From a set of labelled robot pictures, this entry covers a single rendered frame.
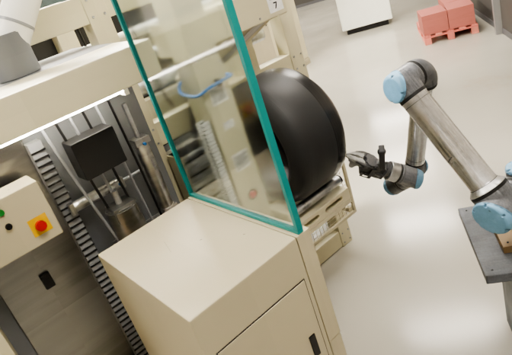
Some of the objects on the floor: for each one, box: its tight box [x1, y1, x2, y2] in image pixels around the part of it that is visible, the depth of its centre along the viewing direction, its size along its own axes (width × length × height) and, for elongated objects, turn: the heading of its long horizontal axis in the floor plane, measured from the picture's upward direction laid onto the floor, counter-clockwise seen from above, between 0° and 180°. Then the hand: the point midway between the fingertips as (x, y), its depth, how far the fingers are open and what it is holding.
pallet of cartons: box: [417, 0, 479, 46], centre depth 736 cm, size 109×75×41 cm
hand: (348, 154), depth 217 cm, fingers closed
